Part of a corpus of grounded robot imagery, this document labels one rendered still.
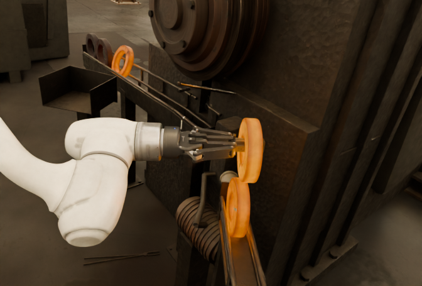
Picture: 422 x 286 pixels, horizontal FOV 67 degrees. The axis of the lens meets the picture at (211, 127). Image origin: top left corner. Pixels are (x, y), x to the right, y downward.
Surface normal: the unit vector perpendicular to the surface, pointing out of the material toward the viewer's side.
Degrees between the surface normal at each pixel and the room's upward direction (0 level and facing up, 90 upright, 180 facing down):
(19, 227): 0
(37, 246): 0
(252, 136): 34
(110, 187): 38
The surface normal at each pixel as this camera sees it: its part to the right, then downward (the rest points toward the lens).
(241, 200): 0.15, -0.41
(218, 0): 0.19, 0.23
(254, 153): 0.07, 0.02
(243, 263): 0.11, -0.91
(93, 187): 0.45, -0.58
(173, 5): -0.79, 0.22
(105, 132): 0.11, -0.62
